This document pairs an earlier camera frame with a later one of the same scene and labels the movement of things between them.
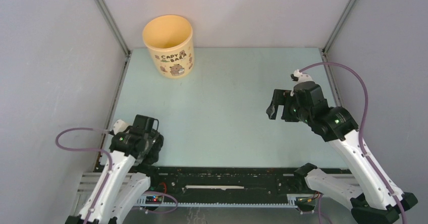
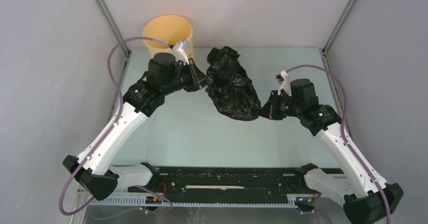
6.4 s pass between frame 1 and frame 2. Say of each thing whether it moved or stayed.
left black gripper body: moved
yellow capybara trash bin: stayed
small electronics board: stayed
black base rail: stayed
